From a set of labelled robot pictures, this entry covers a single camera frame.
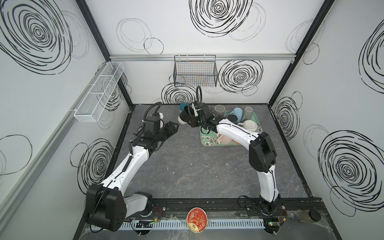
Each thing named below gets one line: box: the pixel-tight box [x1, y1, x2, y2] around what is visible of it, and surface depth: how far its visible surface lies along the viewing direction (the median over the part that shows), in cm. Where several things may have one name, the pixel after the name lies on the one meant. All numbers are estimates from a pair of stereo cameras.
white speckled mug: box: [238, 119, 258, 132], surface depth 99 cm
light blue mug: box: [230, 107, 243, 123], surface depth 105 cm
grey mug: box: [211, 104, 226, 117], surface depth 104 cm
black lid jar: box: [298, 210, 321, 223], surface depth 65 cm
